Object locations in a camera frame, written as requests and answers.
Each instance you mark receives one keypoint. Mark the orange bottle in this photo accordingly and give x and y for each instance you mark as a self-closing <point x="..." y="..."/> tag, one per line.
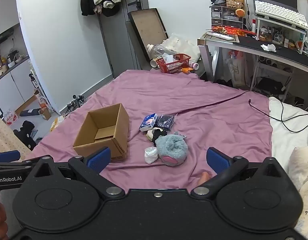
<point x="186" y="70"/>

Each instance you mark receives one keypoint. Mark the white shopping bag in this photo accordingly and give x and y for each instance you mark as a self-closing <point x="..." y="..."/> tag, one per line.
<point x="237" y="70"/>

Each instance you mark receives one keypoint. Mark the grey desk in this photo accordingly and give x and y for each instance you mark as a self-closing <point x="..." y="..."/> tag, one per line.
<point x="211" y="42"/>

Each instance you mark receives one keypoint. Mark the white monitor riser shelf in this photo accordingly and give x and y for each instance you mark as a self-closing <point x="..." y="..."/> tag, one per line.
<point x="281" y="23"/>

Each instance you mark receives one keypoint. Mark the black-framed cardboard tray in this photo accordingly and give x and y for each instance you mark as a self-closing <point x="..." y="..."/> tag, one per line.
<point x="149" y="30"/>

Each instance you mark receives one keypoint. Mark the white power strip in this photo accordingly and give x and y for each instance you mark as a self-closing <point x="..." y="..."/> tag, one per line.
<point x="218" y="35"/>

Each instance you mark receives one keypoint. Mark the cream dotted cloth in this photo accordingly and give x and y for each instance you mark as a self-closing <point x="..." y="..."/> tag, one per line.
<point x="6" y="137"/>

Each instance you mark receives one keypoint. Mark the purple bed sheet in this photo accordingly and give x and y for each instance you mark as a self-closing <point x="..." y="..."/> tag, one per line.
<point x="181" y="92"/>

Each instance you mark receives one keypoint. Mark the black bag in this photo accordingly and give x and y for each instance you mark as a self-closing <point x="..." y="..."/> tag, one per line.
<point x="268" y="85"/>

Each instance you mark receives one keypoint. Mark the clear plastic bottle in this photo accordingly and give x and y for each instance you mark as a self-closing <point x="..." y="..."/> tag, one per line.
<point x="159" y="49"/>

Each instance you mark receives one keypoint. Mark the grey drawer organizer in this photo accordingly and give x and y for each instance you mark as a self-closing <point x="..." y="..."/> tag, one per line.
<point x="226" y="17"/>

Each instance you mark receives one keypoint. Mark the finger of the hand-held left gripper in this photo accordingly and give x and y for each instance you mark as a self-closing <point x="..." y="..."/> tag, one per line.
<point x="8" y="156"/>

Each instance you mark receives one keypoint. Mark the blue tissue pack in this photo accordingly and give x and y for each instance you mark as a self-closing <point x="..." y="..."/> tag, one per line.
<point x="148" y="122"/>

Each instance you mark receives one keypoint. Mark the row of small desk trinkets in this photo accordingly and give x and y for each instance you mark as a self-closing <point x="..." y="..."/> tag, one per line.
<point x="276" y="37"/>

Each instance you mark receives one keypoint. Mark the black stitched sock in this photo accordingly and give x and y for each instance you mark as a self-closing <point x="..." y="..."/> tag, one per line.
<point x="159" y="133"/>

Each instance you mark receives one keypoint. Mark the white crumpled plastic bag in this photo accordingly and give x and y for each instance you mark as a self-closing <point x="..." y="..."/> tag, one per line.
<point x="151" y="155"/>

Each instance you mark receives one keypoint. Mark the dark blue flat package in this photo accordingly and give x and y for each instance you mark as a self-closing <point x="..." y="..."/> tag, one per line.
<point x="29" y="112"/>

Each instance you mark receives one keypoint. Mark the pink can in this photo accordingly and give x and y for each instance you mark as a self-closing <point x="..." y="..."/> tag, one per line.
<point x="193" y="65"/>

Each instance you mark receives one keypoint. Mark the white kitchen cabinet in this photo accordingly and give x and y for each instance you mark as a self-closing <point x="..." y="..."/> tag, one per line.
<point x="16" y="85"/>

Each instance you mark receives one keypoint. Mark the cream printed pillow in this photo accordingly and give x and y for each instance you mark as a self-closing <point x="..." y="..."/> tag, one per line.
<point x="303" y="170"/>

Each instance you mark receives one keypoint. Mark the white metal rack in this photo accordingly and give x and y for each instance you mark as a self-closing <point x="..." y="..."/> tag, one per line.
<point x="255" y="72"/>

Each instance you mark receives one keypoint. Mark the wicker basket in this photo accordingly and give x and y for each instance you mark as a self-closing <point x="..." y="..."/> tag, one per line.
<point x="235" y="3"/>

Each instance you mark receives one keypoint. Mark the row of kitchen counter utensils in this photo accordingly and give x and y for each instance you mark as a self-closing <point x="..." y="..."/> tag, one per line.
<point x="1" y="70"/>

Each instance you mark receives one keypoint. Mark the black desk mat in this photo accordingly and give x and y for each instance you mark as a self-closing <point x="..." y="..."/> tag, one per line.
<point x="288" y="52"/>

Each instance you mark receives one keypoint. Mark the white duvet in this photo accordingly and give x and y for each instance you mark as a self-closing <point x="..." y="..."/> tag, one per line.
<point x="283" y="140"/>

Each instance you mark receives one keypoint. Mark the orange round toy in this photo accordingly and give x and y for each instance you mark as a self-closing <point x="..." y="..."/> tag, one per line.
<point x="240" y="12"/>

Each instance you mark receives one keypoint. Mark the brown cardboard box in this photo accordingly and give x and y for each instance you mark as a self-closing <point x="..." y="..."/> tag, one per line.
<point x="120" y="130"/>

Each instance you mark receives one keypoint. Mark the white keyboard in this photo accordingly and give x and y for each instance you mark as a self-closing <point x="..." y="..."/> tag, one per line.
<point x="278" y="12"/>

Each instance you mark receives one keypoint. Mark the black sequined cloth in bag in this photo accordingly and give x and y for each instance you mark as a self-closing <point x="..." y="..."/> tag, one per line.
<point x="165" y="121"/>

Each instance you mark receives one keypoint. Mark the paper cup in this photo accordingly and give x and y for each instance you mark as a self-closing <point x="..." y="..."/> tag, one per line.
<point x="154" y="63"/>

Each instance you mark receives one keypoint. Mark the orange printed cardboard box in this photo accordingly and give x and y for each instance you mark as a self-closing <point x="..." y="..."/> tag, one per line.
<point x="41" y="102"/>

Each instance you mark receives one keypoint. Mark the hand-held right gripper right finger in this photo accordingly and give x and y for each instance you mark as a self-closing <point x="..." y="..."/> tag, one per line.
<point x="217" y="160"/>

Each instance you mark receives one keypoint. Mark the grey door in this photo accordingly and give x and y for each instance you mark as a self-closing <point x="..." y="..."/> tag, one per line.
<point x="114" y="42"/>

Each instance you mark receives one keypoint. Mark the cream cloth with green trim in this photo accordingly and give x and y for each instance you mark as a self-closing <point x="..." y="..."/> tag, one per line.
<point x="150" y="133"/>

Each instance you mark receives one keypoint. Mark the red packets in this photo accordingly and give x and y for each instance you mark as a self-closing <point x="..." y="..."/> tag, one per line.
<point x="233" y="30"/>

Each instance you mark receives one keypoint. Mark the black and white sneakers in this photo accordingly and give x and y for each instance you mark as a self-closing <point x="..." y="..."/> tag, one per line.
<point x="76" y="102"/>

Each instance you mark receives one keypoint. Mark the white stuffed plastic bag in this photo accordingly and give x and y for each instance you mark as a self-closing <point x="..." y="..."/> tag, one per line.
<point x="181" y="45"/>

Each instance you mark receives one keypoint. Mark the red plastic basket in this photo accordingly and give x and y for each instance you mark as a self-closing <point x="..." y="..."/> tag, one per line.
<point x="173" y="63"/>

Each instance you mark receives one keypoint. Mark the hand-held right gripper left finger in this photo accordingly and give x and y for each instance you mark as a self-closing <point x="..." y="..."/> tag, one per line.
<point x="99" y="158"/>

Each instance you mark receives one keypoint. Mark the red and white packet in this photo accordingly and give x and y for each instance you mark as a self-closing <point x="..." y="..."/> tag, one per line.
<point x="10" y="117"/>

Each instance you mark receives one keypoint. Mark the crumpled white tissue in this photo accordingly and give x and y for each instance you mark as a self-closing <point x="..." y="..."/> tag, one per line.
<point x="268" y="47"/>

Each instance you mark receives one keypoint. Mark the yellow plastic bag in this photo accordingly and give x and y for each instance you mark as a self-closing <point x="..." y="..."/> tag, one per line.
<point x="56" y="123"/>

